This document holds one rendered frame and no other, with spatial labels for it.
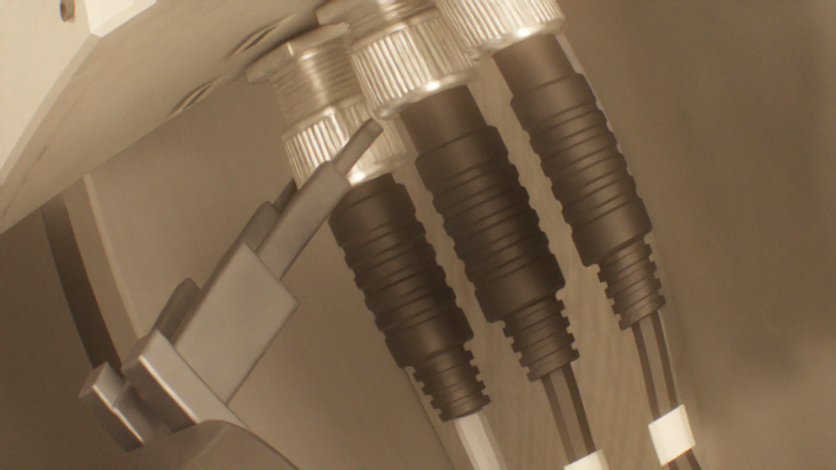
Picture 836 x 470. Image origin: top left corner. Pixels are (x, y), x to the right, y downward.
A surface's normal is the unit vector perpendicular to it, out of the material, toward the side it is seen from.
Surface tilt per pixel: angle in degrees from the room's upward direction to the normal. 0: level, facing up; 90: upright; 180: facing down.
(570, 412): 51
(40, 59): 90
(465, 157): 45
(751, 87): 90
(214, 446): 16
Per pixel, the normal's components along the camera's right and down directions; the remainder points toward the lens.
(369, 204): 0.05, -0.07
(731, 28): -0.85, 0.37
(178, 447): -0.70, -0.70
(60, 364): 0.34, -0.14
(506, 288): -0.30, 0.09
